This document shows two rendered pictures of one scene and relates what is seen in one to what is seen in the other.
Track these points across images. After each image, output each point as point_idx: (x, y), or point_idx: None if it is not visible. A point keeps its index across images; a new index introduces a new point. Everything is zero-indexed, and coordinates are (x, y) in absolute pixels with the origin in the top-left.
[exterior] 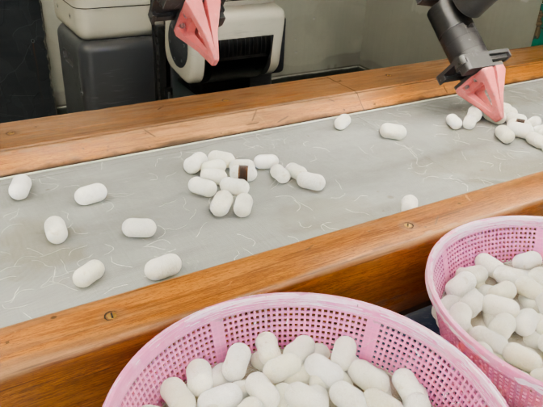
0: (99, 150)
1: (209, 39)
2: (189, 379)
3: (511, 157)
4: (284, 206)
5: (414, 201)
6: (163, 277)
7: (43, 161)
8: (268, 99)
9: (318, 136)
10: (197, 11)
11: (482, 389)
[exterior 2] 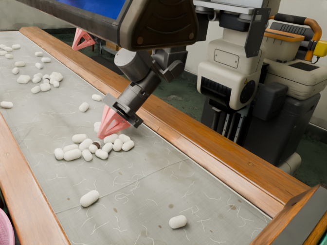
0: (69, 65)
1: (74, 41)
2: None
3: (55, 140)
4: (24, 88)
5: (4, 103)
6: None
7: (63, 61)
8: (109, 80)
9: (87, 95)
10: (76, 31)
11: None
